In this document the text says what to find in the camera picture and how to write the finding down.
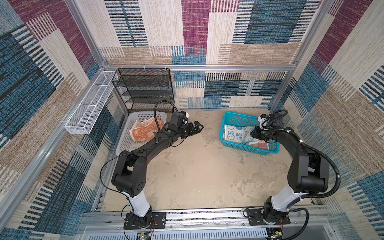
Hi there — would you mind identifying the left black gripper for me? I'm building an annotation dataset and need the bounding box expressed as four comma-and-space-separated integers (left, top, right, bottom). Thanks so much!
176, 121, 203, 139

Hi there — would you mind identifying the rabbit print striped towel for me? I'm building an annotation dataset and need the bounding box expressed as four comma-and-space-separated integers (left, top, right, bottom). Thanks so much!
247, 140, 269, 150

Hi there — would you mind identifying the teal bicycle print towel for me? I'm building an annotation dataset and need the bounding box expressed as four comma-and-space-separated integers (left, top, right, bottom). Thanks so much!
223, 125, 259, 145

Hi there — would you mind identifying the teal plastic basket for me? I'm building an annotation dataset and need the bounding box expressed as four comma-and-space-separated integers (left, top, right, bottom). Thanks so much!
220, 112, 280, 156

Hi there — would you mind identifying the white plastic laundry basket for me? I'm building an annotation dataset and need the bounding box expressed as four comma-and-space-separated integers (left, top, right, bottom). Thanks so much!
116, 112, 157, 155

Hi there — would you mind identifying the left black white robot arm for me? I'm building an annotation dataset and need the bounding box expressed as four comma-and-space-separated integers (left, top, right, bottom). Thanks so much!
111, 100, 204, 229

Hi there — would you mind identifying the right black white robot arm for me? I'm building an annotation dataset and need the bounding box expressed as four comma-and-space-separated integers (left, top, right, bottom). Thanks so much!
251, 110, 341, 240

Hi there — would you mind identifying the orange bear print towel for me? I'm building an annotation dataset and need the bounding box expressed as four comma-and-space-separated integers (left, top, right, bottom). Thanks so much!
129, 117, 164, 142

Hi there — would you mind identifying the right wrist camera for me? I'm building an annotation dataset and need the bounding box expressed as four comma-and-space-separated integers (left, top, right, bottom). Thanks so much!
258, 114, 279, 129

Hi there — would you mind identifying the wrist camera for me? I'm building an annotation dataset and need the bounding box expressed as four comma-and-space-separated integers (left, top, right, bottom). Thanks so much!
258, 114, 279, 129
170, 111, 189, 127

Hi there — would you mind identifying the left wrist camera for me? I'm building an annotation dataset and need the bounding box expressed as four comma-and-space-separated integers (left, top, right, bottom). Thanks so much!
170, 111, 189, 127

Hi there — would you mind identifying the black wire shelf rack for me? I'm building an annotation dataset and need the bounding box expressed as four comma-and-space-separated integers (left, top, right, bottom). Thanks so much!
112, 68, 175, 114

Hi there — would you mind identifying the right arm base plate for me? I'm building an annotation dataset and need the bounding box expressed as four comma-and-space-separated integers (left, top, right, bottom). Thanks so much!
243, 207, 291, 226

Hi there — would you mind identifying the aluminium mounting rail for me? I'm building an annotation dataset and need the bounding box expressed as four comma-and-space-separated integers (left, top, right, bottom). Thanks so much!
78, 205, 334, 233

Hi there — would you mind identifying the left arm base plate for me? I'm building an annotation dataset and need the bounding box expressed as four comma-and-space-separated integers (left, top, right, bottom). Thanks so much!
124, 212, 167, 230

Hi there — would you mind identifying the white wire mesh tray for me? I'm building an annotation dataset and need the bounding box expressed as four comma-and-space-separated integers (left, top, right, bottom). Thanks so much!
65, 71, 115, 135

